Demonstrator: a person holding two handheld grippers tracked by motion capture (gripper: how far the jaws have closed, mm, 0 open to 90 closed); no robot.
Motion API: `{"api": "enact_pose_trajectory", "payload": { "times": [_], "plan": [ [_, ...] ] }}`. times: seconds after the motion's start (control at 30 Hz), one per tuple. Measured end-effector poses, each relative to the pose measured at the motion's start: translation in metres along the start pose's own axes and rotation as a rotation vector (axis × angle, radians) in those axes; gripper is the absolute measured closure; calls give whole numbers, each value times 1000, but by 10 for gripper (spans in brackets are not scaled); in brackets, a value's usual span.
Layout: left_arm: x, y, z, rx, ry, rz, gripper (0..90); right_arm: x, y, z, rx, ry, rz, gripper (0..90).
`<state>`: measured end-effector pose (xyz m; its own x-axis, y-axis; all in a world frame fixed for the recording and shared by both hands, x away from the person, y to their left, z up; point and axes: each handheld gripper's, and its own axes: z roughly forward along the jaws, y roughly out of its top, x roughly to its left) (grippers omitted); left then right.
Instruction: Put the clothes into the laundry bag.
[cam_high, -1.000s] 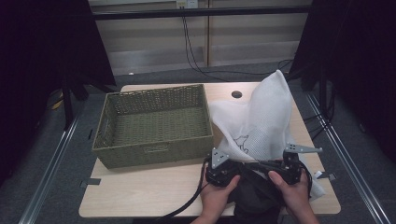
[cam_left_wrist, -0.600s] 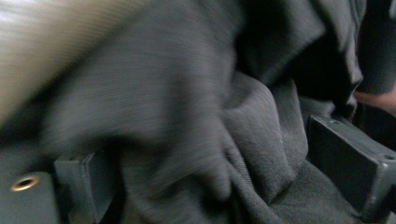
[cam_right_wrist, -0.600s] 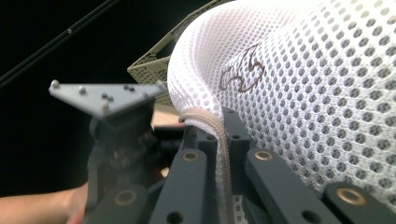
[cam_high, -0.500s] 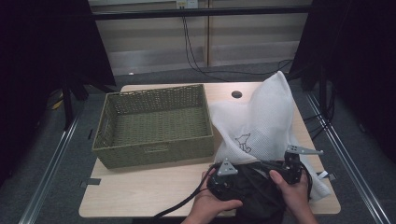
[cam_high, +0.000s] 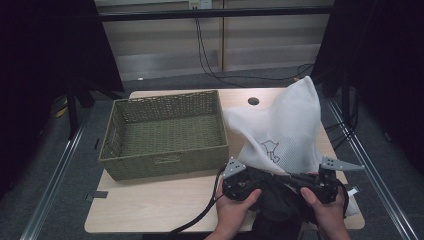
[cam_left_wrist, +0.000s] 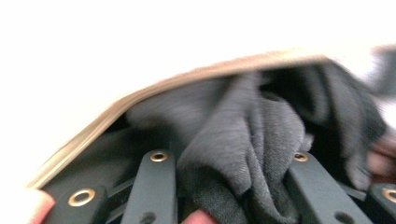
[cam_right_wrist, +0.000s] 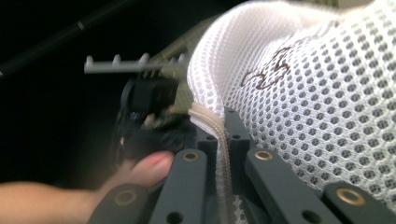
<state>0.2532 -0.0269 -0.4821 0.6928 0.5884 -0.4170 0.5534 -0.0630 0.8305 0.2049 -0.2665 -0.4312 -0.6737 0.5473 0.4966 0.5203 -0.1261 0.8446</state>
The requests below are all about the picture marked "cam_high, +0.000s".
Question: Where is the green woven basket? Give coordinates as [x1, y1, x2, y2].
[98, 89, 230, 182]

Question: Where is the white mesh laundry bag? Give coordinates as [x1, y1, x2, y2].
[222, 75, 362, 218]

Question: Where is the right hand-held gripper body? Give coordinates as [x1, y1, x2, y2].
[314, 156, 365, 205]

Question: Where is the dark cloth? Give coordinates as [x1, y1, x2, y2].
[248, 166, 322, 240]

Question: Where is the person's right hand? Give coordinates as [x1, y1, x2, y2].
[299, 186, 346, 232]

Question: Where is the metal floor rail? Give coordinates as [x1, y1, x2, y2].
[324, 98, 420, 240]
[19, 109, 92, 240]

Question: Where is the black wall cable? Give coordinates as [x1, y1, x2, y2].
[194, 17, 315, 83]

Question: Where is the black stand leg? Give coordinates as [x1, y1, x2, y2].
[65, 79, 82, 140]

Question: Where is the person's left hand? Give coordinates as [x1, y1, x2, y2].
[214, 181, 263, 234]

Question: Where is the black horizontal bar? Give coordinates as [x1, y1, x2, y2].
[98, 5, 334, 23]

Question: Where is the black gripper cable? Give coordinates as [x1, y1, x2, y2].
[162, 168, 228, 240]

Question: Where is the white wall socket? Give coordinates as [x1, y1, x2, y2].
[188, 0, 213, 10]

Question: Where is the black curtain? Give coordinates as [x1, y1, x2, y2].
[0, 0, 125, 201]
[311, 0, 424, 176]

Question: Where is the black table edge bracket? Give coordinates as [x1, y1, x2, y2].
[84, 190, 110, 203]

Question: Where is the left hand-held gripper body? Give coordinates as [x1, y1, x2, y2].
[221, 156, 265, 202]

